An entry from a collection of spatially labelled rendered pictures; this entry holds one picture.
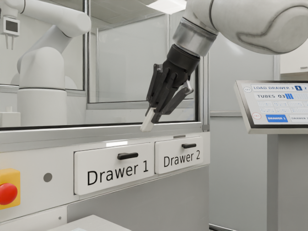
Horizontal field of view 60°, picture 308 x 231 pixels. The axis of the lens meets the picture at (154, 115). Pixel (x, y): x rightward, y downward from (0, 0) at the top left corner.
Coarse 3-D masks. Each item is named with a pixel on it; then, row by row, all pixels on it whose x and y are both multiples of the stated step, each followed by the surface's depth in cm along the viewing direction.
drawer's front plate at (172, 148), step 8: (160, 144) 92; (168, 144) 95; (176, 144) 99; (200, 144) 111; (160, 152) 92; (168, 152) 95; (176, 152) 99; (184, 152) 102; (192, 152) 107; (200, 152) 111; (160, 160) 92; (168, 160) 95; (176, 160) 99; (192, 160) 107; (200, 160) 111; (160, 168) 92; (168, 168) 95; (176, 168) 99
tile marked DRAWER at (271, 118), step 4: (268, 116) 123; (272, 116) 123; (276, 116) 123; (280, 116) 123; (284, 116) 123; (268, 120) 122; (272, 120) 122; (276, 120) 122; (280, 120) 122; (284, 120) 122
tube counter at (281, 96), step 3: (276, 93) 133; (279, 93) 133; (282, 93) 133; (285, 93) 133; (288, 93) 133; (291, 93) 133; (294, 93) 133; (297, 93) 133; (300, 93) 133; (303, 93) 133; (306, 93) 133; (279, 96) 132; (282, 96) 132; (285, 96) 132; (288, 96) 132; (291, 96) 132; (294, 96) 132; (297, 96) 132; (300, 96) 132; (303, 96) 132; (306, 96) 132
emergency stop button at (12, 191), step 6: (0, 186) 49; (6, 186) 50; (12, 186) 51; (0, 192) 49; (6, 192) 50; (12, 192) 50; (0, 198) 49; (6, 198) 50; (12, 198) 51; (6, 204) 50
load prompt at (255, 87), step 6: (252, 84) 136; (258, 84) 136; (264, 84) 137; (270, 84) 137; (276, 84) 137; (282, 84) 137; (288, 84) 137; (294, 84) 137; (300, 84) 137; (306, 84) 138; (258, 90) 134; (264, 90) 134; (270, 90) 134; (276, 90) 134; (282, 90) 134; (288, 90) 134; (294, 90) 135; (300, 90) 135; (306, 90) 135
